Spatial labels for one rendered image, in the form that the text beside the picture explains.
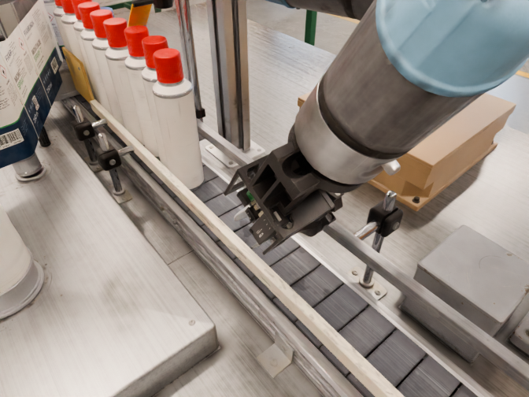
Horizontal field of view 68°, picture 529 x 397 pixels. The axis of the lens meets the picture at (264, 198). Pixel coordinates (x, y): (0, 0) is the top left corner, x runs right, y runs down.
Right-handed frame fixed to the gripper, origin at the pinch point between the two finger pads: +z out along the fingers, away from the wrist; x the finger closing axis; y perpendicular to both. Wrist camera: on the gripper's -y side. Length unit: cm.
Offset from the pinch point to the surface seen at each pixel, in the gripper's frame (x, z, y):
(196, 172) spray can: -13.2, 10.3, 0.6
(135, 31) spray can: -32.3, 1.2, 0.6
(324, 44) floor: -133, 185, -236
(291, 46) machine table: -47, 39, -59
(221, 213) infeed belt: -5.8, 9.6, 1.0
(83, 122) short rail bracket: -33.9, 21.2, 8.8
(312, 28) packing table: -109, 123, -165
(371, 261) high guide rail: 9.8, -8.6, -2.6
